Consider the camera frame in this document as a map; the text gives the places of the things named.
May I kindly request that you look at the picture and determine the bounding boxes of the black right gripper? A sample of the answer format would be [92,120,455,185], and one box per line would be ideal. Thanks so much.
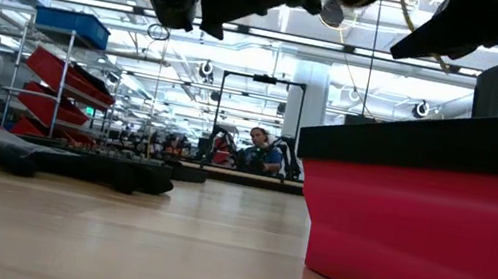
[387,0,498,79]

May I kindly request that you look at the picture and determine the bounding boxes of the black round ceiling fixture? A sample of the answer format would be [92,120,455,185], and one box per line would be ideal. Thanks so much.
[317,0,349,31]

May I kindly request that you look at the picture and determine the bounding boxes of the black framed robot workstation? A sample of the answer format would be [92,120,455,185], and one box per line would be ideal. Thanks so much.
[196,66,319,183]

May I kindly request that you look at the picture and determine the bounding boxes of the person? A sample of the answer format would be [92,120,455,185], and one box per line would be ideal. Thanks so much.
[239,124,290,176]

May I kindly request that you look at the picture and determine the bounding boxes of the blue plastic bin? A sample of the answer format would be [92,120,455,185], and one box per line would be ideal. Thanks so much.
[31,5,114,52]

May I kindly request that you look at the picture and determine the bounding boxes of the red black collapsible box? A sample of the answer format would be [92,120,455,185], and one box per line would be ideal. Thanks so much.
[274,67,498,279]

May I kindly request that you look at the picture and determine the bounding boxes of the metal rack with red bins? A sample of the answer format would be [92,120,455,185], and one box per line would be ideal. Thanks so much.
[0,1,132,151]

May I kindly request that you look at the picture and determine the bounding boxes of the grey black work glove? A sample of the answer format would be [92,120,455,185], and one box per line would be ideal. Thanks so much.
[0,123,181,203]

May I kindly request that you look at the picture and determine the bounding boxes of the black hanging cable loop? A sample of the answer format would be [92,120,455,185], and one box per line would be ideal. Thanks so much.
[145,20,173,44]

